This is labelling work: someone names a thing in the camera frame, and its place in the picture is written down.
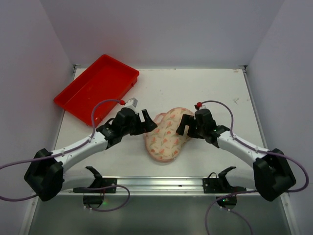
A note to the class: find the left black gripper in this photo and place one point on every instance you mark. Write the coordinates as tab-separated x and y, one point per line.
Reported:
140	123

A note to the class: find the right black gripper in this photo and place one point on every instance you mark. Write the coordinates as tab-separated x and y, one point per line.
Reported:
191	126

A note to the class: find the floral mesh laundry bag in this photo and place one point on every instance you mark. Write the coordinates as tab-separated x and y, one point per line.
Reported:
164	144

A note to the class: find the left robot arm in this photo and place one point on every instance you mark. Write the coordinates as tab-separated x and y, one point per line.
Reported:
45	175

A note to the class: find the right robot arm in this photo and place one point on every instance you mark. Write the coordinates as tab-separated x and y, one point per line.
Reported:
271	175

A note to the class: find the red plastic tray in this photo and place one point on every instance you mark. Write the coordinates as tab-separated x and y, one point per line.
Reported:
106	78

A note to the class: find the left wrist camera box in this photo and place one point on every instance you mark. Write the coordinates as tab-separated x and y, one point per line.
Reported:
131	103

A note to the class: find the aluminium front rail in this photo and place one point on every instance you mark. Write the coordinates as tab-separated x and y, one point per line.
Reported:
156	186

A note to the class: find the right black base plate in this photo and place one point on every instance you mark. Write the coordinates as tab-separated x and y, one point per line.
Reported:
217	185

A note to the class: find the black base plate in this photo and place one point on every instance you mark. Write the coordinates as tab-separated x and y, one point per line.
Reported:
217	185
99	185

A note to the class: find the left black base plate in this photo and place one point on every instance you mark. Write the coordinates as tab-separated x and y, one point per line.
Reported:
99	185

